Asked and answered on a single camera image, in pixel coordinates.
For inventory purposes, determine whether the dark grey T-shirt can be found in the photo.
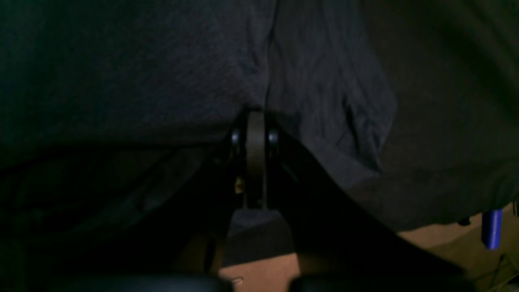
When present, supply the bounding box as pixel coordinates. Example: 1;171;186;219
1;0;397;247

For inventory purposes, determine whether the black table cloth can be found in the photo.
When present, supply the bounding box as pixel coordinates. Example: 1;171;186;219
354;0;518;232

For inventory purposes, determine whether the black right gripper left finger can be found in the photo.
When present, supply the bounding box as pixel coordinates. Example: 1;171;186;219
53;112;249;292

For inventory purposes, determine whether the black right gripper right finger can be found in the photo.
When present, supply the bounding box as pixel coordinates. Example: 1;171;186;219
248;111;474;292

